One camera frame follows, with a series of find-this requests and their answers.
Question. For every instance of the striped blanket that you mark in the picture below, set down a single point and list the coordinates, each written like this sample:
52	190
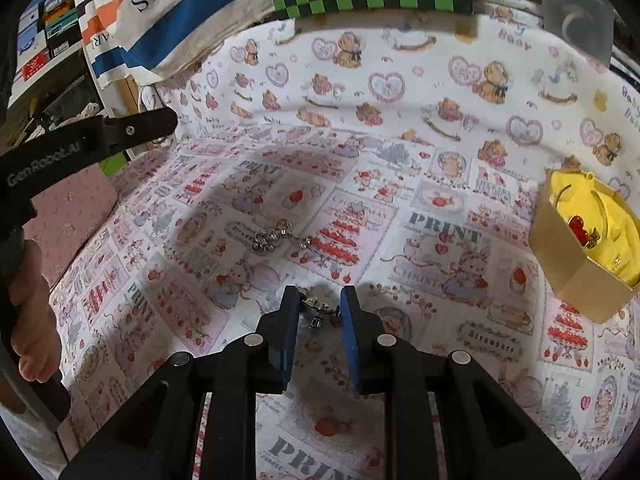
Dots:
210	15

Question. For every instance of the crystal cluster earring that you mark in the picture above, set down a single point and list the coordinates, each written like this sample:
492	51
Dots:
316	317

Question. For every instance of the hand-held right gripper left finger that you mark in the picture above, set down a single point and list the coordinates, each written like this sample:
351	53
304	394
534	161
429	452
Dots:
290	360

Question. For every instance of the small brooch pin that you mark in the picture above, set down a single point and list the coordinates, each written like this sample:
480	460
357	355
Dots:
580	227

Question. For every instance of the clear plastic container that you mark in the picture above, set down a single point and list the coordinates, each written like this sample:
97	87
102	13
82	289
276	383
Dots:
575	15

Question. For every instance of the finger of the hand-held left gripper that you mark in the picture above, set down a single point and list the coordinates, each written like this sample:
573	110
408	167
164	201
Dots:
145	127

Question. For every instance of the strawberry print tablecloth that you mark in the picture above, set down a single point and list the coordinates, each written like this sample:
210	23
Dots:
200	270

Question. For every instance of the gold octagonal box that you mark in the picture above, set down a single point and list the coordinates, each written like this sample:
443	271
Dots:
565	260

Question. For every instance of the stack of storage boxes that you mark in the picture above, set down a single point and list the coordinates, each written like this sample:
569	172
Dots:
35	50

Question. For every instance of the pink fabric bag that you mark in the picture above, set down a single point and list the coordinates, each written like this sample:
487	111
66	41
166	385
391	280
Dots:
70	220

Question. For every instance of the person's left hand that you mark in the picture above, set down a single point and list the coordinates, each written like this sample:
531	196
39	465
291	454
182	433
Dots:
35	320

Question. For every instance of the white shelf unit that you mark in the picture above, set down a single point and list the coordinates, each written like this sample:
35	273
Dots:
75	90

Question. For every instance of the bear print cloth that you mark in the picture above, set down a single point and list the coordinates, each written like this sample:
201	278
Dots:
400	60

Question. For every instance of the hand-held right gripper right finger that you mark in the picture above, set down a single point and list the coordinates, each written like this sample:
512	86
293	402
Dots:
350	350

